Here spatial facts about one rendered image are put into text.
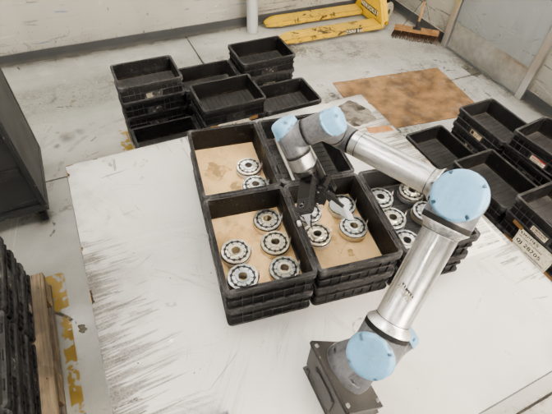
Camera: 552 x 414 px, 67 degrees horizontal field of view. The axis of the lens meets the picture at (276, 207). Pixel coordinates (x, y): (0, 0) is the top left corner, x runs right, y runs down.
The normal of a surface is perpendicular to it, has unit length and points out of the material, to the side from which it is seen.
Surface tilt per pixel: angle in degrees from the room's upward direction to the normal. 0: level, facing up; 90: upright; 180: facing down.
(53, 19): 90
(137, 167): 0
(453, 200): 41
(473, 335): 0
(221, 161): 0
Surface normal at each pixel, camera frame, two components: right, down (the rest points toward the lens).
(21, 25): 0.42, 0.69
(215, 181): 0.04, -0.66
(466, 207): -0.41, -0.15
